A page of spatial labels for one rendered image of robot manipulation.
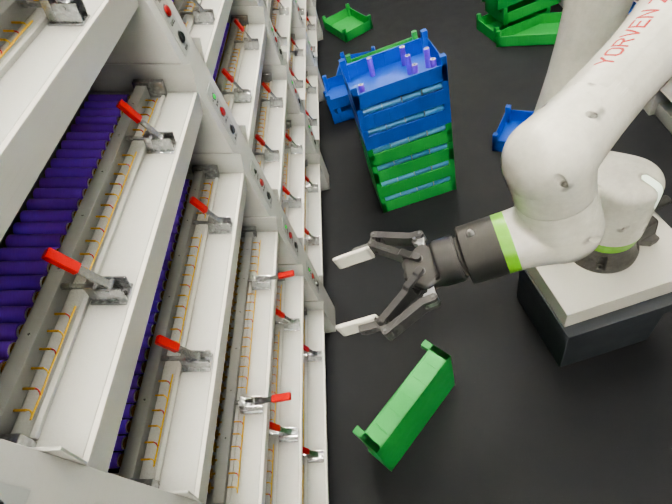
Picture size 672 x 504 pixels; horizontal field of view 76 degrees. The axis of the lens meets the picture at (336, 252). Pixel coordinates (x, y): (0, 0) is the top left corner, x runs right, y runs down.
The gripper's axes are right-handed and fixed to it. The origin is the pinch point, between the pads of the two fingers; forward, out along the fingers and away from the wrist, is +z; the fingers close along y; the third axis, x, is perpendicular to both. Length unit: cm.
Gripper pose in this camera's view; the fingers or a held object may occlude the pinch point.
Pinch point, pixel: (343, 293)
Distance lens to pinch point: 73.8
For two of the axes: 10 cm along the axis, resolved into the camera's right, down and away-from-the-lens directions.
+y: -0.4, -7.8, 6.3
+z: -8.9, 3.1, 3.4
